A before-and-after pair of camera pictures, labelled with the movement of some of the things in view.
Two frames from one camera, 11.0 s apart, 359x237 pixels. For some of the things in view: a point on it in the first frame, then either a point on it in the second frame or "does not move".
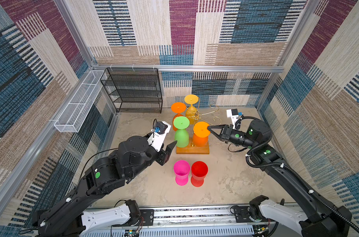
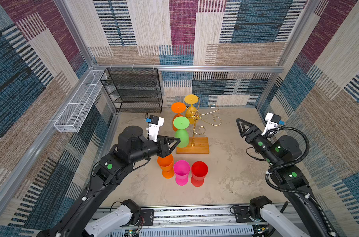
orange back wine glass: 178,107 does not move
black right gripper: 225,129 → 253,132
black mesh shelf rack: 134,90 does not move
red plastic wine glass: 199,170 does not move
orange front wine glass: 200,134 → 166,163
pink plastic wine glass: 181,170 does not move
